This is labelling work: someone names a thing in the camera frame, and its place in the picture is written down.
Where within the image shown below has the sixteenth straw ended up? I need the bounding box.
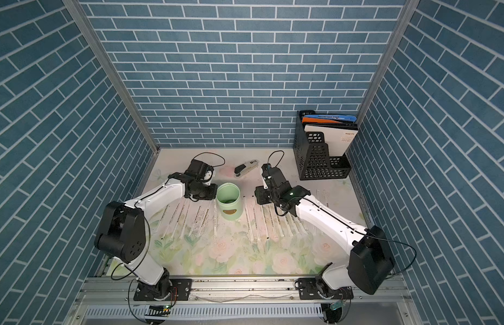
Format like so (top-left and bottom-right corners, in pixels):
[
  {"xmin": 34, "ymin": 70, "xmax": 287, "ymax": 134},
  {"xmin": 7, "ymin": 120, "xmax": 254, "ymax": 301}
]
[{"xmin": 197, "ymin": 203, "xmax": 211, "ymax": 237}]

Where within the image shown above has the white vented cable duct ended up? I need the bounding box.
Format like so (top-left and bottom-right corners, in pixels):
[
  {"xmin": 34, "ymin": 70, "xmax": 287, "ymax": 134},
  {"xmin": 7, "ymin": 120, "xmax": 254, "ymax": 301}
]
[{"xmin": 85, "ymin": 303, "xmax": 322, "ymax": 320}]

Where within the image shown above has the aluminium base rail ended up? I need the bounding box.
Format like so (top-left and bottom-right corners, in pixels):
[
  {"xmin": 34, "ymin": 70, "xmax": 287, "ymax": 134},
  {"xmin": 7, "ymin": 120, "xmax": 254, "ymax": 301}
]
[{"xmin": 76, "ymin": 276, "xmax": 412, "ymax": 305}]

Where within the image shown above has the thirteenth straw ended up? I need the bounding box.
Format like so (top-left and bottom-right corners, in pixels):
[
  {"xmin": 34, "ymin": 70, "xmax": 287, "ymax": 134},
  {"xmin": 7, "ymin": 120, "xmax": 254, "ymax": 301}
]
[{"xmin": 179, "ymin": 201, "xmax": 191, "ymax": 239}]

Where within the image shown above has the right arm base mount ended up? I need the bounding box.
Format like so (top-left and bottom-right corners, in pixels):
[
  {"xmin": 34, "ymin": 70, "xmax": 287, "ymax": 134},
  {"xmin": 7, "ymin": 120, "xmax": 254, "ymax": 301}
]
[{"xmin": 295, "ymin": 278, "xmax": 354, "ymax": 301}]

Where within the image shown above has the green cylindrical cup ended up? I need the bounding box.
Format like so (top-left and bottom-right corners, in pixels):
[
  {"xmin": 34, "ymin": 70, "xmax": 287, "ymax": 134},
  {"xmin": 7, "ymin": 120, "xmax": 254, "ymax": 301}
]
[{"xmin": 215, "ymin": 183, "xmax": 243, "ymax": 222}]

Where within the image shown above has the fifteenth straw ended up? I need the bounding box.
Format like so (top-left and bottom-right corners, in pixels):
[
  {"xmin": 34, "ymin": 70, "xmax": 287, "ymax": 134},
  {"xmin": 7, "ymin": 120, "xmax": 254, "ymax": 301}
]
[{"xmin": 155, "ymin": 204, "xmax": 170, "ymax": 232}]

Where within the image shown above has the seventeenth straw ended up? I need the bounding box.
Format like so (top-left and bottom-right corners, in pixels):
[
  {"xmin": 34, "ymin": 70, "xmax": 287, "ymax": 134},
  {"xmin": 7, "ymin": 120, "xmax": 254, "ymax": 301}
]
[{"xmin": 213, "ymin": 200, "xmax": 218, "ymax": 239}]

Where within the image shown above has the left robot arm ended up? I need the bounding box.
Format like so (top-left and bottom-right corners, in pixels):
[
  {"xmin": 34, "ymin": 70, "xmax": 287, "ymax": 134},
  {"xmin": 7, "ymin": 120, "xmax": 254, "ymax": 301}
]
[{"xmin": 94, "ymin": 159, "xmax": 218, "ymax": 286}]

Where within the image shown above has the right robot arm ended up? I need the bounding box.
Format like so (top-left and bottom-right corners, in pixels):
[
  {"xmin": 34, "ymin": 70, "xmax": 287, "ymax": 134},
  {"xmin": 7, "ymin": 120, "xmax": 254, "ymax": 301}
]
[{"xmin": 255, "ymin": 163, "xmax": 395, "ymax": 298}]

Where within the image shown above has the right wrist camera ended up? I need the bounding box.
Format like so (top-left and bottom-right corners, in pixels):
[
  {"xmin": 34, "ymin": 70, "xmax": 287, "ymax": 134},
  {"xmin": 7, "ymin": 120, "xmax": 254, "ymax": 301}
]
[{"xmin": 261, "ymin": 163, "xmax": 271, "ymax": 189}]

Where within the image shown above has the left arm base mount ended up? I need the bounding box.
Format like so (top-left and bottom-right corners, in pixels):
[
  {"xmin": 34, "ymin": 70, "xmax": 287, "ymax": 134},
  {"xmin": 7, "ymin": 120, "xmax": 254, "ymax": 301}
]
[{"xmin": 134, "ymin": 278, "xmax": 192, "ymax": 303}]

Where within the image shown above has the black mesh file holder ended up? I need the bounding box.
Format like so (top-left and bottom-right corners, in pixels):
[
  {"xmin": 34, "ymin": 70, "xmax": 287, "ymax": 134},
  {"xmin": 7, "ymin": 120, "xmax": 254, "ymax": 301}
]
[{"xmin": 293, "ymin": 110, "xmax": 352, "ymax": 181}]

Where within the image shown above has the blue folder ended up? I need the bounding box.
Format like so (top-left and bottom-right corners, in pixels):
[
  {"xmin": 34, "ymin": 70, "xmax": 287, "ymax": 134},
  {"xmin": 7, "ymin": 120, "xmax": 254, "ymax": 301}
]
[{"xmin": 302, "ymin": 115, "xmax": 357, "ymax": 123}]

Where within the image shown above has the eleventh straw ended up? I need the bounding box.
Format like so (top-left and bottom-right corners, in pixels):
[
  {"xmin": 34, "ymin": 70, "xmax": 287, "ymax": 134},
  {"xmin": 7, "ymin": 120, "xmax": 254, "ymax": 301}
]
[{"xmin": 188, "ymin": 206, "xmax": 201, "ymax": 237}]

